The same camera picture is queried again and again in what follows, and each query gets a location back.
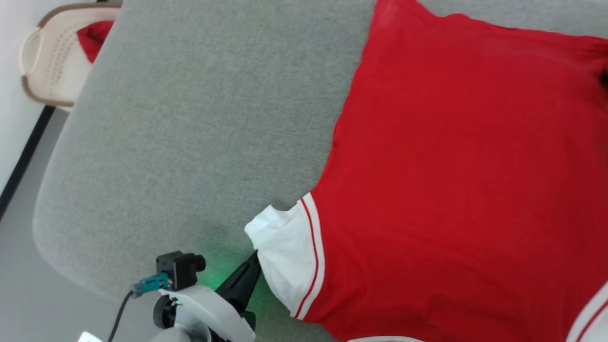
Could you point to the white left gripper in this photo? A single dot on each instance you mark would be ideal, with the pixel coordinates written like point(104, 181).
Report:
point(213, 318)

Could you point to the red garment with white sleeves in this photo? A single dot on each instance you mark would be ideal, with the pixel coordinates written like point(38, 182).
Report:
point(451, 166)

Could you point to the black skirting strip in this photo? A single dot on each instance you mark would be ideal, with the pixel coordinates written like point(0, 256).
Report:
point(23, 161)

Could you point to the red cloth in basket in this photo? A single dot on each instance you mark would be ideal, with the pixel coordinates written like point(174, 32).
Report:
point(95, 40)

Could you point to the cream plastic laundry basket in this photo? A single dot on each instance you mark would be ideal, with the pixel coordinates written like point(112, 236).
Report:
point(52, 61)

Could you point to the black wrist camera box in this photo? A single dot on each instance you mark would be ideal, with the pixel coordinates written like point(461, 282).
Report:
point(183, 268)

